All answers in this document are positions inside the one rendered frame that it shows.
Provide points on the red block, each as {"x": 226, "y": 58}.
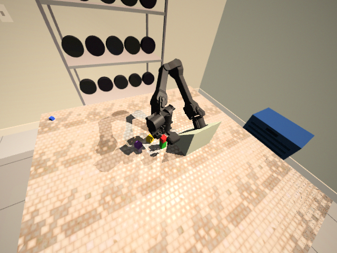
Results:
{"x": 163, "y": 138}

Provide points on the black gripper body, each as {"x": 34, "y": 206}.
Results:
{"x": 172, "y": 137}

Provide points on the purple block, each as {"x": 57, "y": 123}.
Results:
{"x": 138, "y": 144}

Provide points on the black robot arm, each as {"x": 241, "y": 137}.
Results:
{"x": 161, "y": 114}

